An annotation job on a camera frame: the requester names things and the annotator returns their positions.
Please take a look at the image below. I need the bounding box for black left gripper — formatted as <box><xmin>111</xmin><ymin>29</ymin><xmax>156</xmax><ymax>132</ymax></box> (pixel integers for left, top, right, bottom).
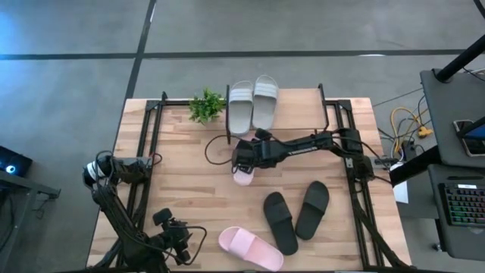
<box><xmin>152</xmin><ymin>207</ymin><xmax>192</xmax><ymax>265</ymax></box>

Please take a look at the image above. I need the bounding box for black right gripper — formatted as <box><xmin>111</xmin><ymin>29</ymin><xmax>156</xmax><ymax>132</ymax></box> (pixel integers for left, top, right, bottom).
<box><xmin>231</xmin><ymin>127</ymin><xmax>282</xmax><ymax>176</ymax></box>

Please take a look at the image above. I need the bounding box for grey slide sandal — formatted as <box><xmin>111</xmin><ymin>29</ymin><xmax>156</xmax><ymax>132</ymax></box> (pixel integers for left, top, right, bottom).
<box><xmin>227</xmin><ymin>80</ymin><xmax>255</xmax><ymax>137</ymax></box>
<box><xmin>252</xmin><ymin>74</ymin><xmax>280</xmax><ymax>131</ymax></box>

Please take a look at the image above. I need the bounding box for black slide sandal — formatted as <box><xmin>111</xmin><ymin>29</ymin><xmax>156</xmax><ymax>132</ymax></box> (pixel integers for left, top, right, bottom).
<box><xmin>294</xmin><ymin>180</ymin><xmax>330</xmax><ymax>241</ymax></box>
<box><xmin>263</xmin><ymin>191</ymin><xmax>299</xmax><ymax>256</ymax></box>

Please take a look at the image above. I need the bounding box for small green potted plant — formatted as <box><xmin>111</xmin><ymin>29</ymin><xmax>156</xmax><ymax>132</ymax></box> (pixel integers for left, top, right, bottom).
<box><xmin>188</xmin><ymin>89</ymin><xmax>227</xmax><ymax>126</ymax></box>

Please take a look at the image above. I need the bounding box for white paper sheet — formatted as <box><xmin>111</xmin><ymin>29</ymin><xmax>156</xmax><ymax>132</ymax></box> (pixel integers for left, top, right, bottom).
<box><xmin>393</xmin><ymin>180</ymin><xmax>410</xmax><ymax>205</ymax></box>

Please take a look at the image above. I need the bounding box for black power strip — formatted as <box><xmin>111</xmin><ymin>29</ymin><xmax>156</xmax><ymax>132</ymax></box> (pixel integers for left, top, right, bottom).
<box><xmin>401</xmin><ymin>140</ymin><xmax>418</xmax><ymax>161</ymax></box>

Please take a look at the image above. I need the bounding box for grey metal stand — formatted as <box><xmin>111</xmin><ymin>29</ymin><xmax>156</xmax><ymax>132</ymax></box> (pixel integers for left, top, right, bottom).
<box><xmin>0</xmin><ymin>170</ymin><xmax>61</xmax><ymax>273</ymax></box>

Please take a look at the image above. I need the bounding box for black diagonal beam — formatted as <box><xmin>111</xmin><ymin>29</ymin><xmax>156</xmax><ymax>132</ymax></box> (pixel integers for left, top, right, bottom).
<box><xmin>389</xmin><ymin>146</ymin><xmax>443</xmax><ymax>187</ymax></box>

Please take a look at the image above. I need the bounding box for black device with blue light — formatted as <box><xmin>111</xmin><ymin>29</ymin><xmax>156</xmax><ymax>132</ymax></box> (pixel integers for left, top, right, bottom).
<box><xmin>0</xmin><ymin>146</ymin><xmax>33</xmax><ymax>177</ymax></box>

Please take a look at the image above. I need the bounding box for grey cart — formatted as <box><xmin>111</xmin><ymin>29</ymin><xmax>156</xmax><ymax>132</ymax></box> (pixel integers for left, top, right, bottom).
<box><xmin>419</xmin><ymin>67</ymin><xmax>485</xmax><ymax>262</ymax></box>

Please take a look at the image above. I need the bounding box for smartphone with dark screen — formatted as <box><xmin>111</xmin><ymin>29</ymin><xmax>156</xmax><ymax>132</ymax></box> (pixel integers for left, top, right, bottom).
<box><xmin>453</xmin><ymin>119</ymin><xmax>485</xmax><ymax>158</ymax></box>

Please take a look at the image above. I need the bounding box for backlit keyboard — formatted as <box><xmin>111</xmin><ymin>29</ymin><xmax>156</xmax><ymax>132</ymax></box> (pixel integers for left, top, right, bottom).
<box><xmin>438</xmin><ymin>183</ymin><xmax>485</xmax><ymax>228</ymax></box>

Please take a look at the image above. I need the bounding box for black round pole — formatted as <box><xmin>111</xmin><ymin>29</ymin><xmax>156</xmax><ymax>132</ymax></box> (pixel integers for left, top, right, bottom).
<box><xmin>434</xmin><ymin>36</ymin><xmax>485</xmax><ymax>83</ymax></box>

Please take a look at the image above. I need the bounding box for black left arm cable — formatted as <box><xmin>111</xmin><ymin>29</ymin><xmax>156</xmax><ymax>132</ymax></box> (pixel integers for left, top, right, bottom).
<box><xmin>176</xmin><ymin>224</ymin><xmax>208</xmax><ymax>266</ymax></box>

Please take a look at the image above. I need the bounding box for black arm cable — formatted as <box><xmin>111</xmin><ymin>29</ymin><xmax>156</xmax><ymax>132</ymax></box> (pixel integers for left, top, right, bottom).
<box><xmin>176</xmin><ymin>224</ymin><xmax>208</xmax><ymax>266</ymax></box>
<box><xmin>204</xmin><ymin>133</ymin><xmax>238</xmax><ymax>166</ymax></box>

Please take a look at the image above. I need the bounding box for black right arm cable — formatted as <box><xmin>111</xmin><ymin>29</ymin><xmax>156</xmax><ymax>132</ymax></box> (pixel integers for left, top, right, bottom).
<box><xmin>204</xmin><ymin>133</ymin><xmax>238</xmax><ymax>166</ymax></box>

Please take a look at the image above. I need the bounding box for wooden shelf with black frame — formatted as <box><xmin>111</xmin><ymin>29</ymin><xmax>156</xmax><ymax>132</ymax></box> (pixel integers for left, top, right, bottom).
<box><xmin>225</xmin><ymin>83</ymin><xmax>330</xmax><ymax>146</ymax></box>

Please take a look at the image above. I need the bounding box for black metal rig frame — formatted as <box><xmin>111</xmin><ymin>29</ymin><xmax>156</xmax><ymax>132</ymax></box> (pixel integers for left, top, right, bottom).
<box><xmin>90</xmin><ymin>90</ymin><xmax>414</xmax><ymax>273</ymax></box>

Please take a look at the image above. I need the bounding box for yellow cable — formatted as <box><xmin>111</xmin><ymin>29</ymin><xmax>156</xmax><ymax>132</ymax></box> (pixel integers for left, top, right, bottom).
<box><xmin>390</xmin><ymin>107</ymin><xmax>434</xmax><ymax>153</ymax></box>

